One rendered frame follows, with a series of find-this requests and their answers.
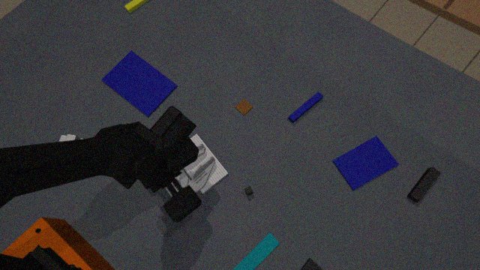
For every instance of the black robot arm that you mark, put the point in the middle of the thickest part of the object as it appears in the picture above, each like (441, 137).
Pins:
(126, 152)

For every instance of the teal flat bar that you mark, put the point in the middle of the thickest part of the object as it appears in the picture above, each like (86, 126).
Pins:
(258, 254)

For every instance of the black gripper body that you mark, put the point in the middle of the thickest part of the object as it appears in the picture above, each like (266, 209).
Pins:
(183, 202)

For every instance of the yellow square rod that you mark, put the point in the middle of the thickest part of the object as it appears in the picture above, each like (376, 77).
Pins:
(134, 5)

